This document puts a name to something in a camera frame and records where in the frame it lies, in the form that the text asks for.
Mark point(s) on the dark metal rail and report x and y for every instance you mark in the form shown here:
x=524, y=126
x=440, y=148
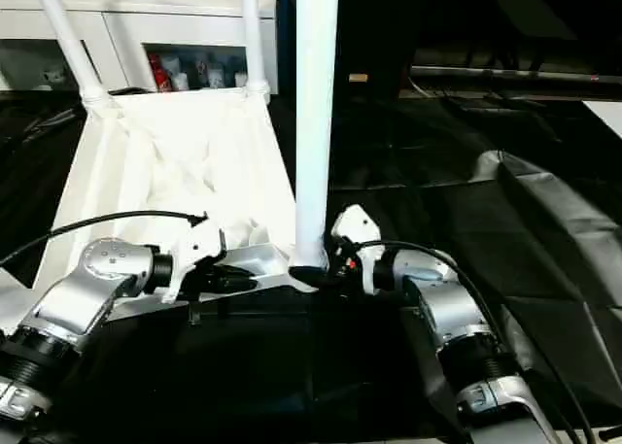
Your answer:
x=510, y=73

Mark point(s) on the dark blue panel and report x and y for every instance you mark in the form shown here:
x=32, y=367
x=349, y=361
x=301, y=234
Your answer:
x=286, y=36

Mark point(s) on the white flat board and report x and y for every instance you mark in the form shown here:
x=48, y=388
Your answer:
x=605, y=118

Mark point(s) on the white plastic table top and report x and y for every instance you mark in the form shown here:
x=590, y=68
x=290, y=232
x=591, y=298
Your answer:
x=170, y=162

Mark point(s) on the white sideboard cabinet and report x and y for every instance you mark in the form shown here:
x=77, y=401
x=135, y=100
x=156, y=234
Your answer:
x=146, y=26

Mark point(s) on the black floor rod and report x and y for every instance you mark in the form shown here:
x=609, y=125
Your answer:
x=611, y=433

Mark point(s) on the small tan label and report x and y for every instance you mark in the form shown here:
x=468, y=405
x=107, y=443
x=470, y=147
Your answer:
x=358, y=77

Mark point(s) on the black plastic mat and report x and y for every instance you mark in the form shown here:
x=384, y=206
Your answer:
x=486, y=211

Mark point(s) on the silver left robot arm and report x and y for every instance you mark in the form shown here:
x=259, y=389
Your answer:
x=87, y=288

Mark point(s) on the red bottle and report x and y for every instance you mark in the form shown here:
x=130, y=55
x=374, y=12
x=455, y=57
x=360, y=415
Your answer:
x=159, y=75

